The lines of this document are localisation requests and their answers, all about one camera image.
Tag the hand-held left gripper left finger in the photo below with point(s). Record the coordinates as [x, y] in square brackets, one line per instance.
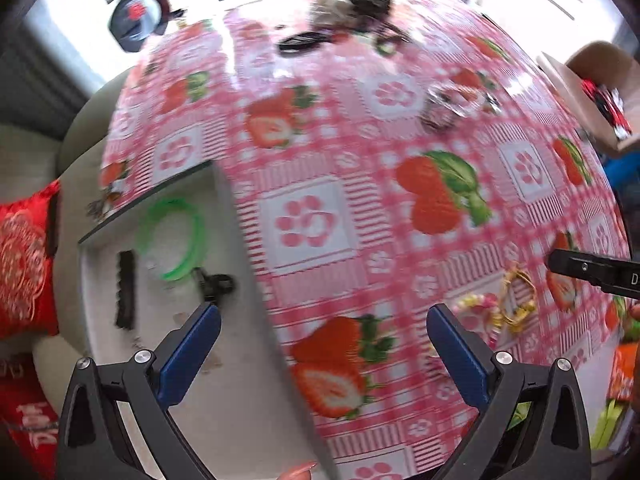
[192, 350]

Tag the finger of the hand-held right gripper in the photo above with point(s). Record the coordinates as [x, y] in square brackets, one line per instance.
[595, 271]

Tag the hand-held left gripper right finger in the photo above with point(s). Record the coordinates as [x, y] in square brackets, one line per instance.
[460, 355]

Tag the small black hair claw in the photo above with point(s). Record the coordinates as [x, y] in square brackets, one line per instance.
[217, 282]

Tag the white rectangular box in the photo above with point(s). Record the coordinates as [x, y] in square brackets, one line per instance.
[240, 425]

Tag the black toothed hair clip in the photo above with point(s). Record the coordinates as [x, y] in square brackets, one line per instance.
[125, 290]

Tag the green plastic bangle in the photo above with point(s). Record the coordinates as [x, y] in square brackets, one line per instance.
[165, 206]

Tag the blue plastic stool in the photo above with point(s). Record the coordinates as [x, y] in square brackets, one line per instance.
[625, 172]

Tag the orange snack packet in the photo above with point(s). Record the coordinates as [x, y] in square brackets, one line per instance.
[627, 370]

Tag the green snack packet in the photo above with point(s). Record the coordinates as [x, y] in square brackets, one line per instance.
[610, 422]

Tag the red and black bundle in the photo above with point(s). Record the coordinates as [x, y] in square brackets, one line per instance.
[607, 107]

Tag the red printed bag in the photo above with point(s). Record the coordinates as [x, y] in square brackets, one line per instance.
[27, 425]

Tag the red embroidered cushion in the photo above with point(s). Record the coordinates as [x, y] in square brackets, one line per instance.
[25, 260]

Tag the cardboard box with items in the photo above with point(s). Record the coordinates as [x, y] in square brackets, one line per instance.
[600, 60]

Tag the beige sofa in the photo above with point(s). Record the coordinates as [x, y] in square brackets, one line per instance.
[30, 150]

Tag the strawberry print tablecloth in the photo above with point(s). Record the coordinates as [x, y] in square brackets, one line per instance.
[350, 110]

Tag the beige scrunchie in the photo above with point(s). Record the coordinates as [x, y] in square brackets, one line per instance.
[327, 10]

